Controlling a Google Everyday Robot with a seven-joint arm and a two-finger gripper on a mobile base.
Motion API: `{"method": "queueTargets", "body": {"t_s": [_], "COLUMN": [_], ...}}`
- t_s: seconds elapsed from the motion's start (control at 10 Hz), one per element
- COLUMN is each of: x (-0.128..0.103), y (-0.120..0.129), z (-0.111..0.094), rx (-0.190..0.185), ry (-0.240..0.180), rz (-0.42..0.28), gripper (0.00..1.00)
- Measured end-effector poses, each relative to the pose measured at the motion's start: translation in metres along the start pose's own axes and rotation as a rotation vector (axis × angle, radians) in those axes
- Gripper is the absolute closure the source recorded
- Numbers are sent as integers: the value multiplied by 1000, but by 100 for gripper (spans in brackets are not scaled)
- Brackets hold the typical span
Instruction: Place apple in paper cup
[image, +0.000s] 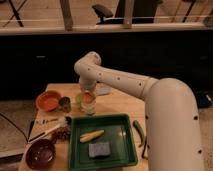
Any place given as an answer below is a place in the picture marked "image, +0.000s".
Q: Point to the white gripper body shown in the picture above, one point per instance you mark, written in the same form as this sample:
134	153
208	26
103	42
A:
87	84

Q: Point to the orange apple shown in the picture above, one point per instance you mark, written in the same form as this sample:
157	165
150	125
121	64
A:
88	98

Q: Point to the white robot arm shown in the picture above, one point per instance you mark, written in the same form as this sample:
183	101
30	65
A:
171	113

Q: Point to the green cup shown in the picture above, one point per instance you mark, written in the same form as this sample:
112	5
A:
78	100

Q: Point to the small dark metal cup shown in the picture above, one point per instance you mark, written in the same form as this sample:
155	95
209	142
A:
65	104

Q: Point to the grey cloth piece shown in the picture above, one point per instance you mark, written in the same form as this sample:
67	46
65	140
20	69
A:
103	89

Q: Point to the orange bowl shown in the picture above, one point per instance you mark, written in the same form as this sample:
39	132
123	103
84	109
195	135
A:
48	100

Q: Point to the yellow corn cob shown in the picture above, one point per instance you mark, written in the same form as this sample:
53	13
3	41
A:
90	136

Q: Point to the dark grape bunch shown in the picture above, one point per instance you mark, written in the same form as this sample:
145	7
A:
61	134

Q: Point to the green plastic tray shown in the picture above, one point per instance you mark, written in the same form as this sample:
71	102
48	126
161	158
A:
117	132

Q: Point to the blue sponge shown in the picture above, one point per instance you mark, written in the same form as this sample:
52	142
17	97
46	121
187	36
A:
100	149

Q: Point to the dark maroon bowl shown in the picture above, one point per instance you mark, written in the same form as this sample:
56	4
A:
40	154

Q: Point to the dark blue floor object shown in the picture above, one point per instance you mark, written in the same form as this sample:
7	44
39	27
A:
204	100

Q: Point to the white handled brush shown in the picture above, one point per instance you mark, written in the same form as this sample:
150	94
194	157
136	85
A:
64	121

